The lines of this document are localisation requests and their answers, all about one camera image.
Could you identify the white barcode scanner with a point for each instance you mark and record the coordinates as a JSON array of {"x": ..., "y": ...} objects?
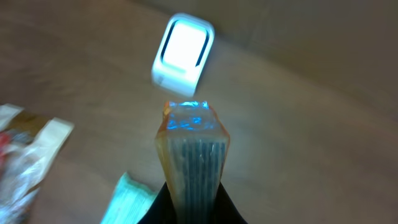
[{"x": 182, "y": 54}]

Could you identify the red white snack bar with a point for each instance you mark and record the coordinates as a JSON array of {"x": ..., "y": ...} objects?
[{"x": 5, "y": 147}]

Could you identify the teal wet wipes pack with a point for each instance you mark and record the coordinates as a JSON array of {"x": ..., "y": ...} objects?
[{"x": 130, "y": 202}]

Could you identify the white brown snack bag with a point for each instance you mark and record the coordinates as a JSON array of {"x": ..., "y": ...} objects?
[{"x": 36, "y": 141}]

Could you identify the orange tissue pack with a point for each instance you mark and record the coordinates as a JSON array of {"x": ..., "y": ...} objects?
[{"x": 192, "y": 145}]

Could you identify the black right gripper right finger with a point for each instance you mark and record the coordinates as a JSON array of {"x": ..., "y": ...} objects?
[{"x": 224, "y": 211}]

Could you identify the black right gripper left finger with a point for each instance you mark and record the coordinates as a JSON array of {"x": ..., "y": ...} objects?
[{"x": 162, "y": 210}]

